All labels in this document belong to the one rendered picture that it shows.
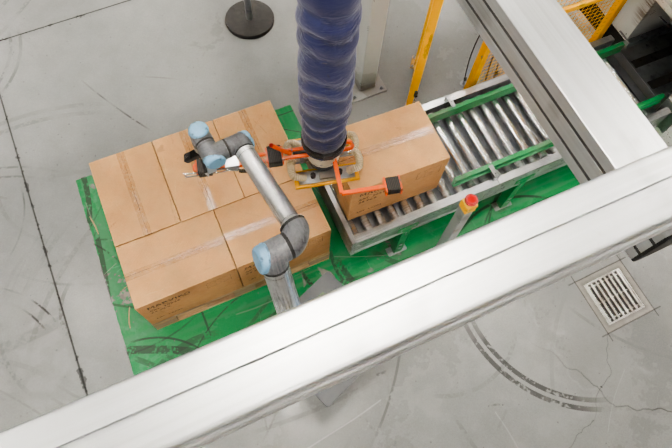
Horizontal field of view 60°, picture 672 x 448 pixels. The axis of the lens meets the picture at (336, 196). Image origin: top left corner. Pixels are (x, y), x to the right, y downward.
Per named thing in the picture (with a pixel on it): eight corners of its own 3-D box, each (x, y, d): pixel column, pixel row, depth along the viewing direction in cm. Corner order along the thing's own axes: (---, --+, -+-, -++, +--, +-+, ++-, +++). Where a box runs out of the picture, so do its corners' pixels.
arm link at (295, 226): (321, 235, 231) (244, 122, 262) (293, 250, 227) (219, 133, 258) (321, 249, 240) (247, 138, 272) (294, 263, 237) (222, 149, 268)
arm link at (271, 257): (324, 354, 275) (295, 245, 226) (292, 373, 270) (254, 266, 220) (309, 332, 286) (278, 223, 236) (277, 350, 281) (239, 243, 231)
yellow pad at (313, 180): (356, 163, 310) (356, 158, 306) (360, 180, 306) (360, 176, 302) (292, 173, 307) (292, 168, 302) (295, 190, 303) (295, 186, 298)
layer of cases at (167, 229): (273, 131, 423) (269, 99, 386) (329, 251, 387) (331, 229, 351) (108, 190, 399) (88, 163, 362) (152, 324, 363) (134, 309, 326)
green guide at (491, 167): (656, 99, 397) (664, 92, 389) (666, 112, 394) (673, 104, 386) (450, 183, 365) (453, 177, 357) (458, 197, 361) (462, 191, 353)
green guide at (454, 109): (611, 41, 417) (617, 32, 409) (619, 52, 413) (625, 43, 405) (411, 115, 384) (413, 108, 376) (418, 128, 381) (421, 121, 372)
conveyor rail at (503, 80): (599, 51, 432) (611, 34, 414) (603, 56, 430) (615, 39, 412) (309, 160, 385) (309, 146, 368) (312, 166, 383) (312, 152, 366)
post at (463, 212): (435, 254, 404) (472, 194, 313) (440, 263, 402) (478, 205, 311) (427, 258, 403) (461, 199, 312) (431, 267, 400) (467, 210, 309)
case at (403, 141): (408, 135, 379) (419, 100, 343) (436, 187, 364) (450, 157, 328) (322, 165, 367) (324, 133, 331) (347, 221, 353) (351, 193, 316)
